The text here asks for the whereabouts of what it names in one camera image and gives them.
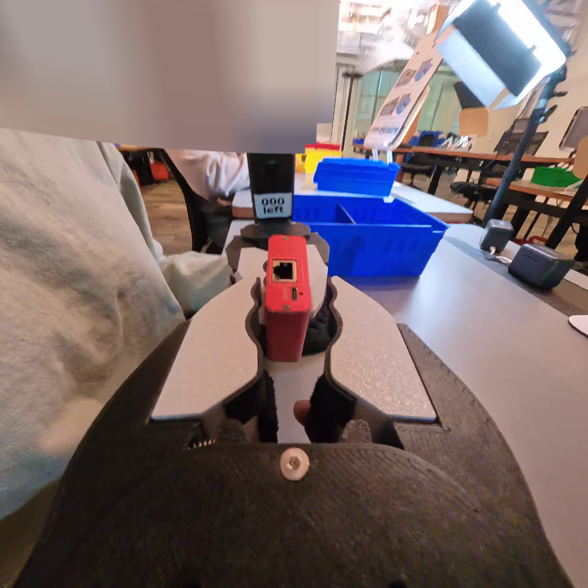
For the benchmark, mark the red ethernet splitter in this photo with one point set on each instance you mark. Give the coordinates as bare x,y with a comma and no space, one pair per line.
287,330

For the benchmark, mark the red plastic bin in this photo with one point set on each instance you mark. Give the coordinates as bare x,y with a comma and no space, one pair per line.
321,146

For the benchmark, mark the computer monitor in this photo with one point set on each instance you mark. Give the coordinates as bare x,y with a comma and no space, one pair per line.
576,128

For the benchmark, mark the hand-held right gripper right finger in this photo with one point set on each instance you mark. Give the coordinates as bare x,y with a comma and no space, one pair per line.
381,367

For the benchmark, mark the wooden office table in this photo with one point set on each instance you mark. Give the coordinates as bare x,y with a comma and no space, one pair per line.
459,154

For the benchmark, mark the large grey power box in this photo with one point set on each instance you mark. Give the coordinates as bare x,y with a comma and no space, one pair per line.
537,268

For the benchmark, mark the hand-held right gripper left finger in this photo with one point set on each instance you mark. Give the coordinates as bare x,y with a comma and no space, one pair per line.
206,363

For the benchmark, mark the green plastic bin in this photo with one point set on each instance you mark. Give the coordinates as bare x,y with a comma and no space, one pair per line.
553,177

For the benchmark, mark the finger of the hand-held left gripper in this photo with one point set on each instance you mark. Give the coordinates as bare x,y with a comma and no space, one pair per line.
250,264
319,275

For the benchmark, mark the small grey power box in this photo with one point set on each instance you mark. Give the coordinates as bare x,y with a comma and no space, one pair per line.
496,234

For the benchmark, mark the blue plastic bin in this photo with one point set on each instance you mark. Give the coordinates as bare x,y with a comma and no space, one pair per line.
381,255
353,177

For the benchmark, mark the studio light on stand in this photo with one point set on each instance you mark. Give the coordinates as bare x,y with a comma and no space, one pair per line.
500,46

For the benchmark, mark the yellow plastic bin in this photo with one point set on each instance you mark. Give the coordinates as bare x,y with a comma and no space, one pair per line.
321,160

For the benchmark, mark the grey desk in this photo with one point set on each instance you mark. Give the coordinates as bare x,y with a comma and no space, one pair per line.
482,367

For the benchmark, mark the black office chair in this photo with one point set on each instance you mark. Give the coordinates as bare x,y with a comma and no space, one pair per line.
195,220

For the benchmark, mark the person's pale sweater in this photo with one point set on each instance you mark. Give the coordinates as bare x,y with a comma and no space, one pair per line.
59,298

